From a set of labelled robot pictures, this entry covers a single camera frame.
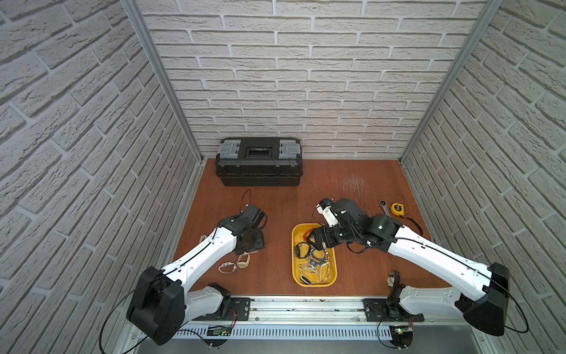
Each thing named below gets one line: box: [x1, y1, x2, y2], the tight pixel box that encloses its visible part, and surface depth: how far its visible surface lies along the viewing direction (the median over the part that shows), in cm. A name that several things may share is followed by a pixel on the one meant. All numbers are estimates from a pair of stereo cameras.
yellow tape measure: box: [390, 202, 405, 217], surface depth 99 cm
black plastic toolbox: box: [215, 136, 303, 187], surface depth 100 cm
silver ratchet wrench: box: [378, 199, 392, 218], surface depth 102 cm
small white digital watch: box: [218, 261, 238, 275], surface depth 83 cm
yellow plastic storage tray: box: [291, 222, 338, 288], surface depth 83 cm
